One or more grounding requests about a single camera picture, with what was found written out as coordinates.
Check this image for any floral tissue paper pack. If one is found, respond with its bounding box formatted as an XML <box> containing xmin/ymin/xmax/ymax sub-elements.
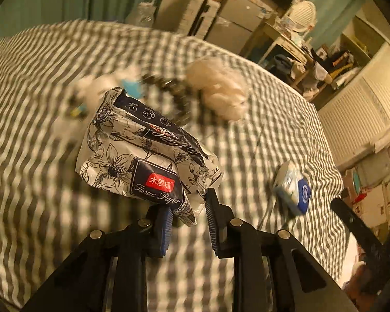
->
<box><xmin>76</xmin><ymin>87</ymin><xmax>223</xmax><ymax>226</ymax></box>

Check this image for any blue white small box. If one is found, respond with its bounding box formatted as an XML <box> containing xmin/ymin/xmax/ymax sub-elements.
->
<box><xmin>273</xmin><ymin>161</ymin><xmax>311</xmax><ymax>216</ymax></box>

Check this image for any cream fluffy plush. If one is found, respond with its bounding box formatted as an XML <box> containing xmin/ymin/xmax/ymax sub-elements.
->
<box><xmin>186</xmin><ymin>56</ymin><xmax>250</xmax><ymax>121</ymax></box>

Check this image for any white round fan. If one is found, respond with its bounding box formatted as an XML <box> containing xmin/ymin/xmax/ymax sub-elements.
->
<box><xmin>287</xmin><ymin>0</ymin><xmax>317</xmax><ymax>33</ymax></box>

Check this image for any grey mini fridge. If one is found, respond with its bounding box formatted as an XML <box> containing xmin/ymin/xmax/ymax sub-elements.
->
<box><xmin>205</xmin><ymin>0</ymin><xmax>277</xmax><ymax>54</ymax></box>

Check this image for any clear water jug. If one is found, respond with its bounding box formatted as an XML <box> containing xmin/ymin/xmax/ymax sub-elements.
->
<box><xmin>125</xmin><ymin>2</ymin><xmax>156</xmax><ymax>28</ymax></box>

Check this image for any white drawer cabinet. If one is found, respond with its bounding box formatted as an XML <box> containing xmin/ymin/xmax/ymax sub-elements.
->
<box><xmin>176</xmin><ymin>0</ymin><xmax>220</xmax><ymax>40</ymax></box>

